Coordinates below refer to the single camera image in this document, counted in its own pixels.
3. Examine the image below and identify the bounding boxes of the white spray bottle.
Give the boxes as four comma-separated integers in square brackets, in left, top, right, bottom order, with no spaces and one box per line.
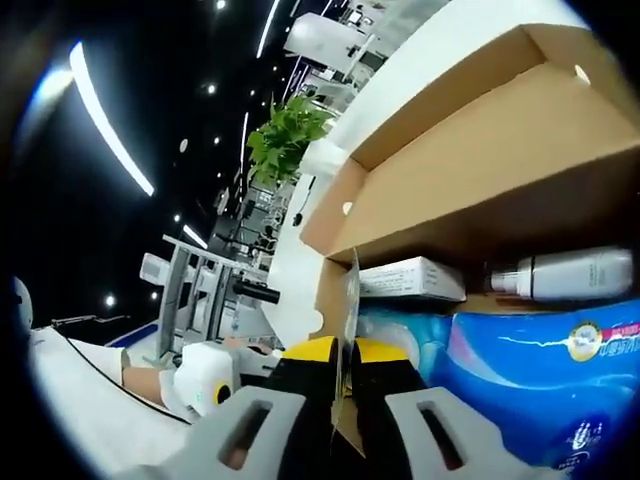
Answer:
[482,245,636,304]

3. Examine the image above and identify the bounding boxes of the white green medicine box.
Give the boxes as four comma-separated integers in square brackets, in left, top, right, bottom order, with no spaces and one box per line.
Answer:
[357,255,469,304]

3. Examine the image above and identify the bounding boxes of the brown cardboard shoe box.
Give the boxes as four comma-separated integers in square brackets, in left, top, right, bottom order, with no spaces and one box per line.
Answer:
[298,22,640,459]

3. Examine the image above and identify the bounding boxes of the green potted plant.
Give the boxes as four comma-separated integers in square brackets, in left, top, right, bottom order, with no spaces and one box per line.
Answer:
[245,94,347,191]

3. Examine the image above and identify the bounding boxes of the white metal rack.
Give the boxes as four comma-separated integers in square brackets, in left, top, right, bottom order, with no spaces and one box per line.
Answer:
[139,234,241,356]

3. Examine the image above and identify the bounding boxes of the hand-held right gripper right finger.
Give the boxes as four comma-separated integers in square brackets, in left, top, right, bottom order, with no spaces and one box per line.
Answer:
[352,338,501,480]

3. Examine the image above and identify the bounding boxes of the white chest-worn device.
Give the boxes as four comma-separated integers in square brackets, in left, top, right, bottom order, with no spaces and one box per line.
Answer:
[12,274,36,331]

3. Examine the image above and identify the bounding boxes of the black cylinder device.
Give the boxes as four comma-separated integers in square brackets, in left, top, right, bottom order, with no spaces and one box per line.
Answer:
[233,282,282,305]

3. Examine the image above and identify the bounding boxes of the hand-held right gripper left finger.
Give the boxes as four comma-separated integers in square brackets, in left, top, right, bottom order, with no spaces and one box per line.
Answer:
[188,335,341,480]

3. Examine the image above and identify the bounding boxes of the black table cable with plug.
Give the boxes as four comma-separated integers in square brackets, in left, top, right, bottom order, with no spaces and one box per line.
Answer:
[292,174,317,226]

